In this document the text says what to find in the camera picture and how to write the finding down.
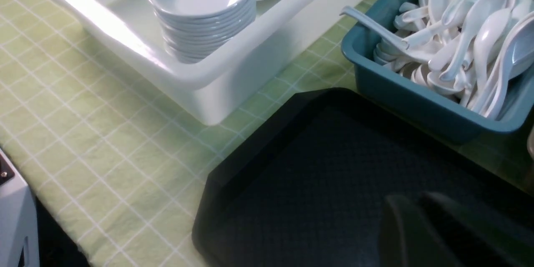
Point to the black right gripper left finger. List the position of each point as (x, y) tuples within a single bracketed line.
[(408, 239)]

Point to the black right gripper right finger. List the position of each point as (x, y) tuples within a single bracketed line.
[(473, 240)]

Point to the black serving tray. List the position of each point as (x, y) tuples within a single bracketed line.
[(306, 189)]

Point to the teal plastic bin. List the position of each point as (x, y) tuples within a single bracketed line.
[(432, 111)]

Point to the pile of white spoons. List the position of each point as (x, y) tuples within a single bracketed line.
[(468, 48)]

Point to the stack of white small bowls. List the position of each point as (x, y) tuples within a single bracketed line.
[(194, 29)]

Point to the large white plastic tub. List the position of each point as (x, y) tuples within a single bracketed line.
[(214, 87)]

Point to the white machine base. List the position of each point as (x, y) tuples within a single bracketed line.
[(19, 244)]

